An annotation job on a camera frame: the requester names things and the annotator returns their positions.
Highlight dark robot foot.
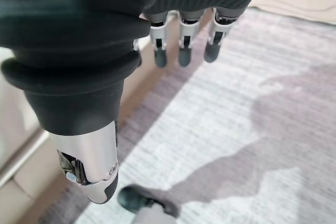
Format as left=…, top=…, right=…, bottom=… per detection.
left=117, top=184, right=182, bottom=218

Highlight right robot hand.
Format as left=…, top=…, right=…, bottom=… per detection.
left=0, top=0, right=270, bottom=205

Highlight grey striped rug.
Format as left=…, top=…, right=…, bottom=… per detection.
left=38, top=7, right=336, bottom=224

